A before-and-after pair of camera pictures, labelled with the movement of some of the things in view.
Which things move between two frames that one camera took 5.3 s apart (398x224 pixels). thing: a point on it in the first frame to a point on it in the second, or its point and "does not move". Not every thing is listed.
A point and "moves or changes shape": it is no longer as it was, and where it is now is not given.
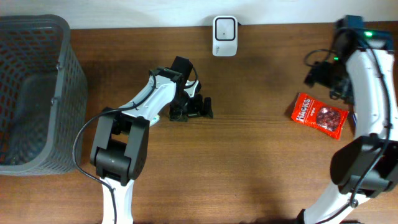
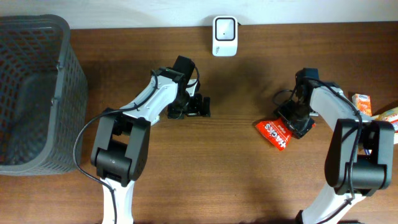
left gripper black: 193,108 does not move
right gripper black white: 318,74 to 298,129
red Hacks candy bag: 326,119 moves or changes shape
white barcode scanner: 225,36 does not move
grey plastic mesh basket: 43,95 does not move
